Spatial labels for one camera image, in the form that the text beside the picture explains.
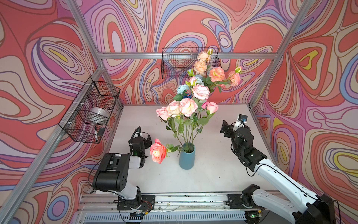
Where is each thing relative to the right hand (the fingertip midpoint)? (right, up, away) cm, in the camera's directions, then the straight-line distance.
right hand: (231, 124), depth 77 cm
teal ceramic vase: (-25, -16, -7) cm, 31 cm away
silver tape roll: (-71, +5, -7) cm, 72 cm away
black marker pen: (-73, -5, -5) cm, 73 cm away
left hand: (-55, -9, +17) cm, 58 cm away
